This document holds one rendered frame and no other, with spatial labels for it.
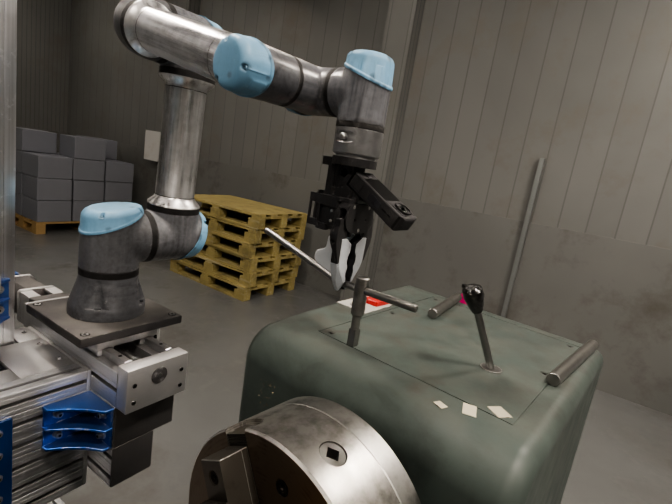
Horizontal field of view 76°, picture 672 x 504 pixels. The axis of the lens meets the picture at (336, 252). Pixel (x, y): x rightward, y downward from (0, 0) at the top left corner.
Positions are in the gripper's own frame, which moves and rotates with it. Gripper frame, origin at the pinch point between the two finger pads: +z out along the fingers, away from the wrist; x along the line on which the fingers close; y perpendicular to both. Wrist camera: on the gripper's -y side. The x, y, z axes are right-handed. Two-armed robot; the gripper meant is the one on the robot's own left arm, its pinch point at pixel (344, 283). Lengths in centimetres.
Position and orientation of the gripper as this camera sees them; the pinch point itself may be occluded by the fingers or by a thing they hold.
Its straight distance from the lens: 71.0
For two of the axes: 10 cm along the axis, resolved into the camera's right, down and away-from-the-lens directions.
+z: -1.6, 9.7, 2.0
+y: -7.6, -2.5, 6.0
